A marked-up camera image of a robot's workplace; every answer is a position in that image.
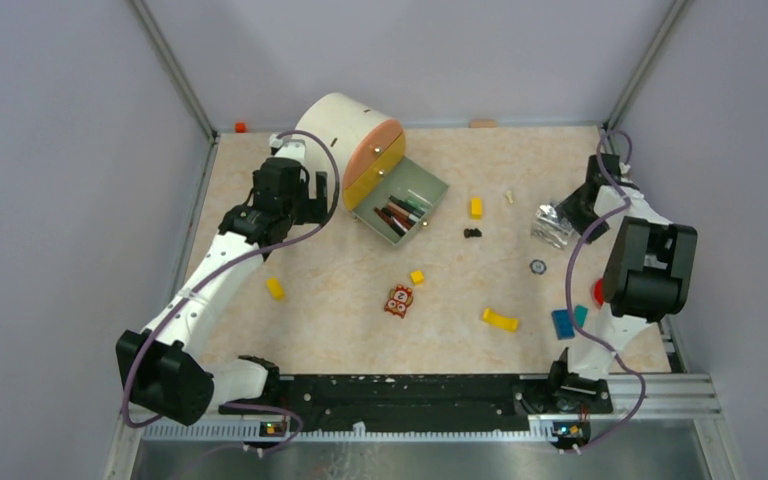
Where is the clear plastic wrapper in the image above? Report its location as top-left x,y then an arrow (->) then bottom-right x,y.
531,203 -> 577,250

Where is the dark red lip gloss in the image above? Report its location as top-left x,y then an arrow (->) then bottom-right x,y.
382,209 -> 413,231

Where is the cream round drawer organizer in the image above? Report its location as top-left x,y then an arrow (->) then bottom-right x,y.
295,92 -> 449,247

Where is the brown lipstick tube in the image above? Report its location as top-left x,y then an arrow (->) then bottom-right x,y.
374,208 -> 406,237

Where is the red lip gloss tube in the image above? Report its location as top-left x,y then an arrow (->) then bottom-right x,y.
383,207 -> 415,228

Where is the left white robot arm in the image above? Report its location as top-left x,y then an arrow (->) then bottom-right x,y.
116,130 -> 341,428

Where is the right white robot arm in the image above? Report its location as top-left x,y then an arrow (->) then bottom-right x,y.
546,130 -> 699,412

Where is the blue poker chip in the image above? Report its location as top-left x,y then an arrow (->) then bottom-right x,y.
529,259 -> 547,275

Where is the red horseshoe toy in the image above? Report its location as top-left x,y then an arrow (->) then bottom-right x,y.
591,278 -> 604,308

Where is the yellow wedge block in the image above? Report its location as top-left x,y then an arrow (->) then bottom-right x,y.
266,277 -> 286,301

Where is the yellow rectangular block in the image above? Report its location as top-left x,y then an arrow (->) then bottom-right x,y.
469,197 -> 483,220

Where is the teal block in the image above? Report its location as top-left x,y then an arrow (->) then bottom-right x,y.
573,305 -> 589,328

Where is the blue lego brick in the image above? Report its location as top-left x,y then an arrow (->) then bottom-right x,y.
551,309 -> 575,340

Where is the small black figurine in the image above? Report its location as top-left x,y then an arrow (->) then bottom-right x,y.
463,228 -> 483,238

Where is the small yellow cube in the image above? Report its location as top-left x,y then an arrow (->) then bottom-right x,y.
410,270 -> 425,286

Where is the red owl number toy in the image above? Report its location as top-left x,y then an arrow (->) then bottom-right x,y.
383,284 -> 414,318

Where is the yellow arch block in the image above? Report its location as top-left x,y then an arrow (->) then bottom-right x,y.
482,308 -> 519,332

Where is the wooden peg at wall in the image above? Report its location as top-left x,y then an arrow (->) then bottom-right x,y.
468,119 -> 498,129

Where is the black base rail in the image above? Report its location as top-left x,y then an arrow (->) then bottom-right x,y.
255,374 -> 613,433

